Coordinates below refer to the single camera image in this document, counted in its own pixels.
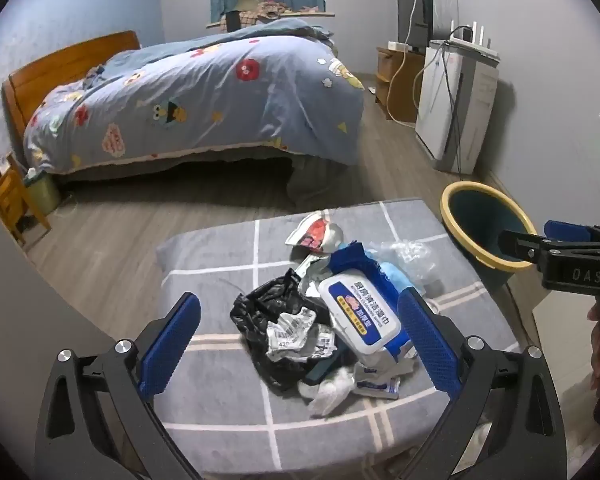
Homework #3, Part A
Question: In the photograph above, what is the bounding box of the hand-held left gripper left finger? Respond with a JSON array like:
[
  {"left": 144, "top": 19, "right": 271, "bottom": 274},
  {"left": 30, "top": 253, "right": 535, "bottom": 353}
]
[{"left": 35, "top": 291, "right": 216, "bottom": 480}]

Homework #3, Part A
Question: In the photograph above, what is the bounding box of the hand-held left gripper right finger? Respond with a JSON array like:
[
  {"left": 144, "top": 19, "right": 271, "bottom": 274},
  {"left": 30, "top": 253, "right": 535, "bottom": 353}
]
[{"left": 397, "top": 287, "right": 568, "bottom": 480}]

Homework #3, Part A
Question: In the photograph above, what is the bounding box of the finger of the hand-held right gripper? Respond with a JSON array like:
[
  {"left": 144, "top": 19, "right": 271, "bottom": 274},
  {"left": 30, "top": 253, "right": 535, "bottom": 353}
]
[
  {"left": 497, "top": 229, "right": 600, "bottom": 293},
  {"left": 545, "top": 220, "right": 600, "bottom": 245}
]

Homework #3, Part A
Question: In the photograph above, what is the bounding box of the blue face mask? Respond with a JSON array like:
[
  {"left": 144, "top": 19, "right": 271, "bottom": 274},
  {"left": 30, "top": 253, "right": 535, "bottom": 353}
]
[{"left": 377, "top": 260, "right": 417, "bottom": 297}]

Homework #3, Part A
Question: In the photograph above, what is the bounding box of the yellow rimmed teal trash bin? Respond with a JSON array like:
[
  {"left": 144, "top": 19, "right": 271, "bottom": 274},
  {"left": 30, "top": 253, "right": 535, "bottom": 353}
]
[{"left": 440, "top": 181, "right": 538, "bottom": 292}]

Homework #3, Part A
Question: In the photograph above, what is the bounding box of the white tissue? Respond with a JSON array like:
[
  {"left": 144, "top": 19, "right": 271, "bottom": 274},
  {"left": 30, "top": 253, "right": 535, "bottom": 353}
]
[{"left": 300, "top": 365, "right": 357, "bottom": 417}]

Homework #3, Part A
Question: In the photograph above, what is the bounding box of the red white paper cup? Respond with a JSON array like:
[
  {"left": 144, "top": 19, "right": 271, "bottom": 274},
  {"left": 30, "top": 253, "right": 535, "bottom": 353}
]
[{"left": 286, "top": 211, "right": 347, "bottom": 257}]

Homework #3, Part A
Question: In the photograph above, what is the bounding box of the small white blue sachet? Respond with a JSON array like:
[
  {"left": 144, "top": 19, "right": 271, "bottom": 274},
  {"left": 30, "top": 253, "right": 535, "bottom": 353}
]
[{"left": 352, "top": 362, "right": 402, "bottom": 401}]

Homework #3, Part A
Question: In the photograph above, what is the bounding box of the blue white wet wipes pack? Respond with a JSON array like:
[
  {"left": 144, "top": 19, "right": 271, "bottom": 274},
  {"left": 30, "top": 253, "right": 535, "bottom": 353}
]
[{"left": 317, "top": 242, "right": 420, "bottom": 363}]

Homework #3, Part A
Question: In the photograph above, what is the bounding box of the grey checked mat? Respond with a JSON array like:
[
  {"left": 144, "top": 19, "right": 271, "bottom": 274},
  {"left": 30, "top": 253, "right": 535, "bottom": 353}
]
[{"left": 155, "top": 199, "right": 527, "bottom": 480}]

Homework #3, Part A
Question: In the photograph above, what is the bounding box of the clear plastic bag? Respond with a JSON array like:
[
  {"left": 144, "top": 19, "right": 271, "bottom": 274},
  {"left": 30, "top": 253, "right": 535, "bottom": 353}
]
[{"left": 367, "top": 239, "right": 433, "bottom": 287}]

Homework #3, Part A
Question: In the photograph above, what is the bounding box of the black plastic bag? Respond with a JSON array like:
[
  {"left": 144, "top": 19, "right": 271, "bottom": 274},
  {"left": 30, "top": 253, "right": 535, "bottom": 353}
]
[{"left": 230, "top": 268, "right": 333, "bottom": 394}]

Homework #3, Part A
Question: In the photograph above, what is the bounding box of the crumpled white receipt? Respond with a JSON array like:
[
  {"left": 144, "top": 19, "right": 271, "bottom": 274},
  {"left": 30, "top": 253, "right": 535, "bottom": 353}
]
[{"left": 266, "top": 310, "right": 337, "bottom": 362}]

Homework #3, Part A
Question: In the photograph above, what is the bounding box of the silver foil packet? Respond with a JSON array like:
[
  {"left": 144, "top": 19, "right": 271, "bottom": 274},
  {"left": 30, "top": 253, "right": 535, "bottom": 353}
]
[{"left": 297, "top": 255, "right": 337, "bottom": 302}]

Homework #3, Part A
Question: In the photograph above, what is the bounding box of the white router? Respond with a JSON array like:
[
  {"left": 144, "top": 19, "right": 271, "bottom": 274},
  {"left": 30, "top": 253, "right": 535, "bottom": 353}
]
[{"left": 447, "top": 20, "right": 501, "bottom": 61}]

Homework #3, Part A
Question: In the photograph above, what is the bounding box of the white floor appliance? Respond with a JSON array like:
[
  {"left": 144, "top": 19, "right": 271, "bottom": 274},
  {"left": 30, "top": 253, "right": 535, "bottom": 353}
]
[{"left": 414, "top": 39, "right": 500, "bottom": 174}]

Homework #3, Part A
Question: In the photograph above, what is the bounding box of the green bin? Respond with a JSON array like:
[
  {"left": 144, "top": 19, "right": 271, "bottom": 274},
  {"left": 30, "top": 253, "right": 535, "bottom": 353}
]
[{"left": 22, "top": 170, "right": 62, "bottom": 214}]

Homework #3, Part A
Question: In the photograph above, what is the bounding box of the wooden cabinet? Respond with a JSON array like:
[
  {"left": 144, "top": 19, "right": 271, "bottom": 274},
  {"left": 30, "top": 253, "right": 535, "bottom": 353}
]
[{"left": 376, "top": 46, "right": 427, "bottom": 124}]

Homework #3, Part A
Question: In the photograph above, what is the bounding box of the wooden nightstand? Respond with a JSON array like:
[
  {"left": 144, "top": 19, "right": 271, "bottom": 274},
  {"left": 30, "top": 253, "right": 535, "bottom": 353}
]
[{"left": 0, "top": 154, "right": 52, "bottom": 249}]

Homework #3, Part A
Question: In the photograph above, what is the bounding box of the black monitor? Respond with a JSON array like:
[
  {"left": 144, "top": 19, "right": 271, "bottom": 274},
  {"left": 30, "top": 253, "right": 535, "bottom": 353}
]
[{"left": 397, "top": 0, "right": 435, "bottom": 54}]

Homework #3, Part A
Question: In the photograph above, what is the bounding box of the bed with blue floral duvet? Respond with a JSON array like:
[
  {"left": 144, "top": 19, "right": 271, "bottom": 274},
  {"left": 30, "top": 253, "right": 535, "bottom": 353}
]
[{"left": 22, "top": 17, "right": 366, "bottom": 177}]

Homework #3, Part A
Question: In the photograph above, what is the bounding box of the pile of clothes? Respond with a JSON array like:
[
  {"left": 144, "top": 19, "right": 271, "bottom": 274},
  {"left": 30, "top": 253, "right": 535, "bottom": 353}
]
[{"left": 217, "top": 0, "right": 331, "bottom": 32}]

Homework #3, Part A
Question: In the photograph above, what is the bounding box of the black cable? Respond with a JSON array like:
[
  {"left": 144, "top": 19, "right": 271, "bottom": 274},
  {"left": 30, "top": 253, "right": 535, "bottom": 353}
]
[{"left": 434, "top": 25, "right": 477, "bottom": 183}]

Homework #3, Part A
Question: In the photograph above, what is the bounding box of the white cable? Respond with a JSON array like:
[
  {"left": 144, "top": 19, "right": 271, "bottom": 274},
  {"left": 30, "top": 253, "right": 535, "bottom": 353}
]
[{"left": 386, "top": 0, "right": 431, "bottom": 122}]

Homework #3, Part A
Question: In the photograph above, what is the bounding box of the wooden bed frame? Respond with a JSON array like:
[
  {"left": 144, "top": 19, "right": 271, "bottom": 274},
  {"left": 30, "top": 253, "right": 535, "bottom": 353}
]
[{"left": 1, "top": 30, "right": 143, "bottom": 133}]

